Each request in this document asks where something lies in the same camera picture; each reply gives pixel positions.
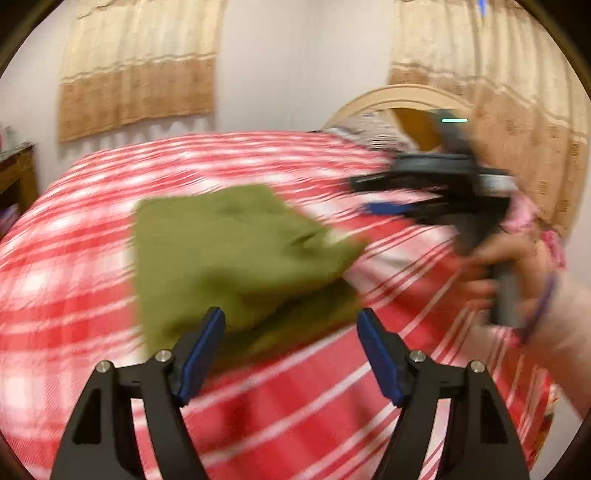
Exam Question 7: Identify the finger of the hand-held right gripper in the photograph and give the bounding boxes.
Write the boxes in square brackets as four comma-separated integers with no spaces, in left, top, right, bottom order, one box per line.
[362,200,446,223]
[348,173,402,195]

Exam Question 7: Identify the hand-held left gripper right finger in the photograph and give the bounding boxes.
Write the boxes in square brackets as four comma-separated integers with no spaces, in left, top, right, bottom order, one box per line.
[356,307,532,480]

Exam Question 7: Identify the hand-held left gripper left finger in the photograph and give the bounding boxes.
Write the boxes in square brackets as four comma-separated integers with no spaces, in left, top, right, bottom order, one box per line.
[50,306,227,480]

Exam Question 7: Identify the green knit sweater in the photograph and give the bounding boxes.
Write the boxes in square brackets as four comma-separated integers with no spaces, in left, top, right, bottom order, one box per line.
[133,184,370,365]

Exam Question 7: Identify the person's right forearm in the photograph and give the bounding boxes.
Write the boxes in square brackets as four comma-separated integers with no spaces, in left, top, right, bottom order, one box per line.
[522,272,591,421]

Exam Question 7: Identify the person's right hand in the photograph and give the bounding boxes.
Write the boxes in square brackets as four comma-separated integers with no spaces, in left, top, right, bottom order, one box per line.
[455,231,555,333]

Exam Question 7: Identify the striped pillow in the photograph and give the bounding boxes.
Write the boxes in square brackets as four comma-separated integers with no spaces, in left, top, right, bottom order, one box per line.
[323,111,416,153]

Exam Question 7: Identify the pink cloth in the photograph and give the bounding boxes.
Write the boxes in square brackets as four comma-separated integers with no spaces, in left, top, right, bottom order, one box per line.
[501,194,566,268]

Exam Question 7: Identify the cream bed headboard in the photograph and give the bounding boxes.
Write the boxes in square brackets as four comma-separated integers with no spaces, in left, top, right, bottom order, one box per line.
[321,84,476,153]

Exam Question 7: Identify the beige patterned curtain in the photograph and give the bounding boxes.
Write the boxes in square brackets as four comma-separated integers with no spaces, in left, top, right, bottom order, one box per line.
[58,0,227,144]
[388,0,591,238]

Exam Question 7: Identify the red plaid bed blanket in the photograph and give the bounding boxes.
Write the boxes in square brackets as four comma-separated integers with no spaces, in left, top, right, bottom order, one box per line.
[0,131,559,480]

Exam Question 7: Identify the wooden desk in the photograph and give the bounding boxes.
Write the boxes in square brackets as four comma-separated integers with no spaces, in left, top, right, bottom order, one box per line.
[0,141,40,232]

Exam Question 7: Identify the purple bracelet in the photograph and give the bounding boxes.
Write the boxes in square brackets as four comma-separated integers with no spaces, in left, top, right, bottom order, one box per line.
[519,272,560,343]

